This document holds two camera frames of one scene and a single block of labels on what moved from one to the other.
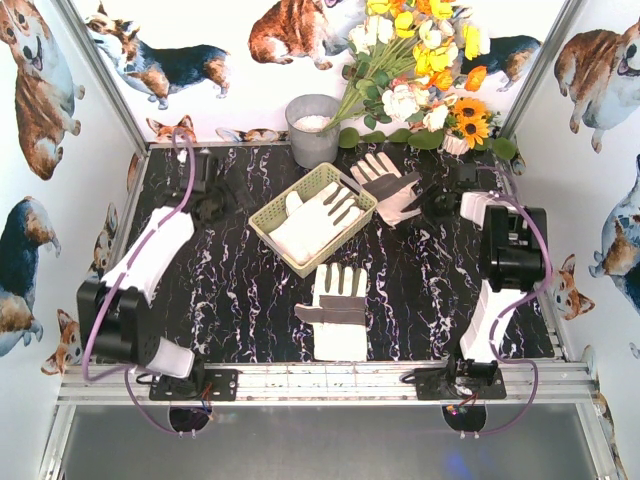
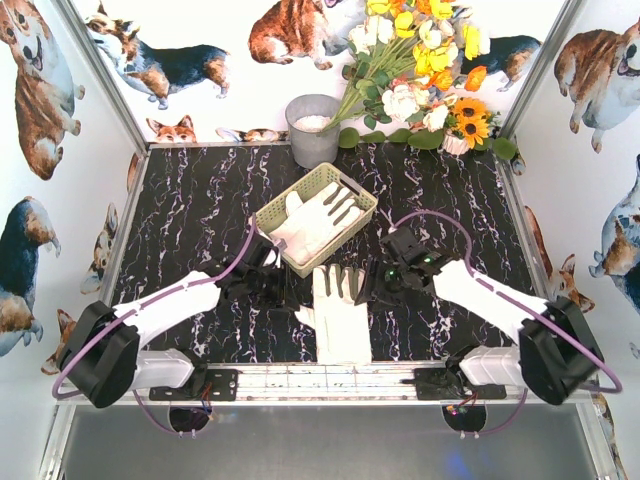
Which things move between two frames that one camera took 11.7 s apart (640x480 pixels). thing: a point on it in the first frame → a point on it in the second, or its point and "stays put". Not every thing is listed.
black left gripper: (232, 179) → (276, 288)
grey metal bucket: (306, 116) stays put
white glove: (308, 230) stays put
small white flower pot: (453, 144) stays put
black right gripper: (435, 201) → (373, 282)
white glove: (338, 313) stays put
